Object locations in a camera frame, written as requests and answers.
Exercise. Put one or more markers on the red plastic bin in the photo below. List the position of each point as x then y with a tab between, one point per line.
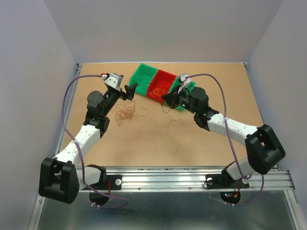
160	85

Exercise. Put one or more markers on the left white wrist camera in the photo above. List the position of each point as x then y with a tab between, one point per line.
112	80

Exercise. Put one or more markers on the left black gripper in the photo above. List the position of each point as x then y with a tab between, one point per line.
130	90

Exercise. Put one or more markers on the green plastic bin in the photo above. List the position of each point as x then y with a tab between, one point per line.
143	76
177	83

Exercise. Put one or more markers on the aluminium mounting rail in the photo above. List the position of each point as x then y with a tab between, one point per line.
175	179

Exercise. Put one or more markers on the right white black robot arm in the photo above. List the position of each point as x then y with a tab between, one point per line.
264	149

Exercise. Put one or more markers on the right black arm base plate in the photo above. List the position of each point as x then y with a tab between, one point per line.
222	181

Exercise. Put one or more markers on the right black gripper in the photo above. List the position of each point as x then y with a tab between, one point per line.
171	99

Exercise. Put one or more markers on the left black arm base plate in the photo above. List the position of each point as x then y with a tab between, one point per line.
112	182

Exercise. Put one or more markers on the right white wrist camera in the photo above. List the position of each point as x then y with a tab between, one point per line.
184	81

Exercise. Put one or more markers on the left green plastic bin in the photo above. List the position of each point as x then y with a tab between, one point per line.
143	76

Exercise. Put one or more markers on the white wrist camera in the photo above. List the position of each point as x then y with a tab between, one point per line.
112	80
184	81

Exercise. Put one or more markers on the right green plastic bin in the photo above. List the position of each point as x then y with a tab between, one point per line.
177	83

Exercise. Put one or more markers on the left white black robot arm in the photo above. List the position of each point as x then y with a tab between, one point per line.
65	174

